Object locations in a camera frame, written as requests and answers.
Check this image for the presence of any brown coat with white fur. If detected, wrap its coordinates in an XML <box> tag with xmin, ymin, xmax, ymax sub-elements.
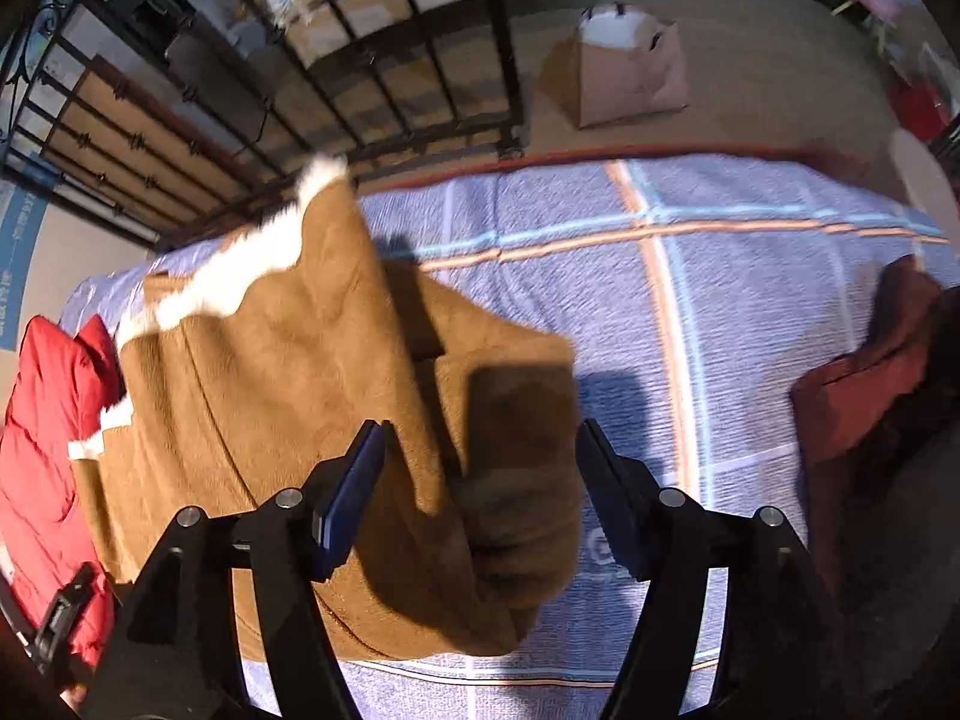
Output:
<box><xmin>71</xmin><ymin>154</ymin><xmax>587</xmax><ymax>662</ymax></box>

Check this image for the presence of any red puffer jacket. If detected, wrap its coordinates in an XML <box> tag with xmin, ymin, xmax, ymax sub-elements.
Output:
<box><xmin>0</xmin><ymin>315</ymin><xmax>130</xmax><ymax>670</ymax></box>

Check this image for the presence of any brown paper bag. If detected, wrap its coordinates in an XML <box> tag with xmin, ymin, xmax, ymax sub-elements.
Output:
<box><xmin>540</xmin><ymin>4</ymin><xmax>691</xmax><ymax>130</ymax></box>

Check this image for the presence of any black metal bed frame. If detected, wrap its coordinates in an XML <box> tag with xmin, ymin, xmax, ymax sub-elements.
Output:
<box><xmin>0</xmin><ymin>0</ymin><xmax>527</xmax><ymax>250</ymax></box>

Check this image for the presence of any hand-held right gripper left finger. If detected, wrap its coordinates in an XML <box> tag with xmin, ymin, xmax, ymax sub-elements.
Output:
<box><xmin>82</xmin><ymin>420</ymin><xmax>388</xmax><ymax>720</ymax></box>

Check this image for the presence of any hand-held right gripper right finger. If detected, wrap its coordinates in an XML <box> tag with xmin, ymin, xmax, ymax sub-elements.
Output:
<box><xmin>576</xmin><ymin>420</ymin><xmax>875</xmax><ymax>720</ymax></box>

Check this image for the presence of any cardboard box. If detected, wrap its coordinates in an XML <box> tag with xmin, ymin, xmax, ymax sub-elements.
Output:
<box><xmin>283</xmin><ymin>0</ymin><xmax>422</xmax><ymax>70</ymax></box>

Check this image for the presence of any dark red cloth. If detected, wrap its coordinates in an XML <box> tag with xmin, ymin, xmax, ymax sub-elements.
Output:
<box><xmin>790</xmin><ymin>255</ymin><xmax>960</xmax><ymax>593</ymax></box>

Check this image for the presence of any blue and white wall poster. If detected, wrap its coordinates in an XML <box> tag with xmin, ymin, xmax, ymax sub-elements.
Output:
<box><xmin>0</xmin><ymin>184</ymin><xmax>47</xmax><ymax>355</ymax></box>

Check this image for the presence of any red box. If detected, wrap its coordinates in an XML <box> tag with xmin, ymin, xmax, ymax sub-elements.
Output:
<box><xmin>891</xmin><ymin>81</ymin><xmax>955</xmax><ymax>142</ymax></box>

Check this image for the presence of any blue plaid blanket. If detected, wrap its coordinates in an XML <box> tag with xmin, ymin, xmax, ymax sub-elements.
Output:
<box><xmin>58</xmin><ymin>154</ymin><xmax>953</xmax><ymax>720</ymax></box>

